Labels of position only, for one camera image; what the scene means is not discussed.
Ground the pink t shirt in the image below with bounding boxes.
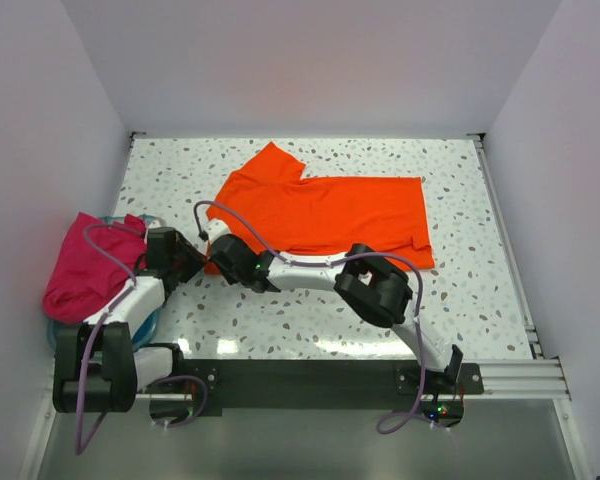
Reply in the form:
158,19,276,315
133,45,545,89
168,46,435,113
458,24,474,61
42,212,149,325

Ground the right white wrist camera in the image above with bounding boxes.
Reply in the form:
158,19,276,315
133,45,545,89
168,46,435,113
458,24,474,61
200,219,231,245

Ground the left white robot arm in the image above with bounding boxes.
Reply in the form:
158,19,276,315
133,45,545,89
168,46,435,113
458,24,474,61
52,225,206,413

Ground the orange t shirt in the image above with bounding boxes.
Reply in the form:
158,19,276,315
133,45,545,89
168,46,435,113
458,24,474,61
206,143,435,270

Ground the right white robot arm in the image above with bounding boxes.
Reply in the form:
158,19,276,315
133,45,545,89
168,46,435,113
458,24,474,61
209,234,463,387

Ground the teal plastic basket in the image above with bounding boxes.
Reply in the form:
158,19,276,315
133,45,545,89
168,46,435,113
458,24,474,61
48,213,167,357

